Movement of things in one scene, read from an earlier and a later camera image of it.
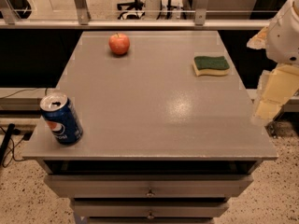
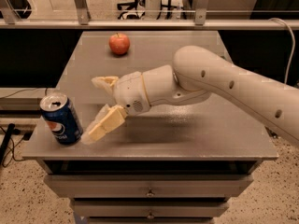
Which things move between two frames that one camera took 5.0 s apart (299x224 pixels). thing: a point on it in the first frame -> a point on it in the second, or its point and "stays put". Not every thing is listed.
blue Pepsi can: [63, 118] stays put
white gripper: [284, 41] -> [130, 91]
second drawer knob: [150, 216] stays put
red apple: [119, 43] stays put
